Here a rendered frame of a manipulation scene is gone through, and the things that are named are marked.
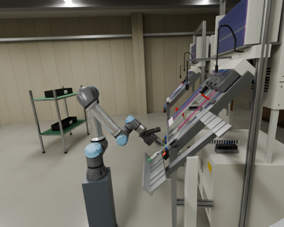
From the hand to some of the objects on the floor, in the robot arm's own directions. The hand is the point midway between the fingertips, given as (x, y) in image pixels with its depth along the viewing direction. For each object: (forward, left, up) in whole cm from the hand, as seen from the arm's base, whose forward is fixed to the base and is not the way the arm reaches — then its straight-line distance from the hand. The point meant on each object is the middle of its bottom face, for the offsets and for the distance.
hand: (164, 144), depth 126 cm
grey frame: (+37, +16, -71) cm, 82 cm away
